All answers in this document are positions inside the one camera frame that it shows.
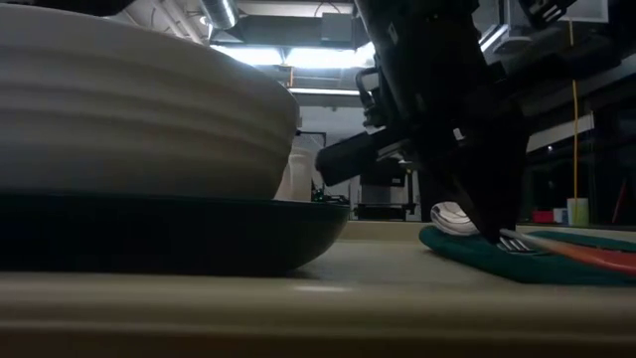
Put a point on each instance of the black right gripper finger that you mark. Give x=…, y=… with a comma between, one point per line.
x=467, y=184
x=507, y=174

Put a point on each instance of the dark green cloth napkin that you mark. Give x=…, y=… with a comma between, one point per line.
x=472, y=256

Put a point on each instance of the white ceramic mug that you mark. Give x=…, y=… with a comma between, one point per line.
x=302, y=174

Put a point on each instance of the white ribbed ceramic bowl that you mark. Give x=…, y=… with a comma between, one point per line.
x=139, y=109

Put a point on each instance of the dark navy plate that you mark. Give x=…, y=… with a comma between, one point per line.
x=174, y=233

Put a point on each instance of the background black robot arm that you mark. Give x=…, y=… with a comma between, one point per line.
x=330, y=199

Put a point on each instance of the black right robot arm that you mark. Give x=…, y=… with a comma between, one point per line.
x=571, y=54

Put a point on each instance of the beige plastic serving tray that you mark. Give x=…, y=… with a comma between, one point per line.
x=348, y=308

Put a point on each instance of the red box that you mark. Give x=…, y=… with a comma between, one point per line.
x=542, y=216

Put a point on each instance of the white and blue container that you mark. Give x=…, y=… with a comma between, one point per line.
x=560, y=215

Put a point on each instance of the pale green roll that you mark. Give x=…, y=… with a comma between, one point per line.
x=578, y=211

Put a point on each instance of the long ceiling light bar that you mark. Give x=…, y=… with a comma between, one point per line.
x=323, y=92

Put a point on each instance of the black gantry frame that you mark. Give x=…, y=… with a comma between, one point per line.
x=313, y=132

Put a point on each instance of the silver ceiling duct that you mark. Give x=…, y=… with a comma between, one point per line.
x=221, y=12

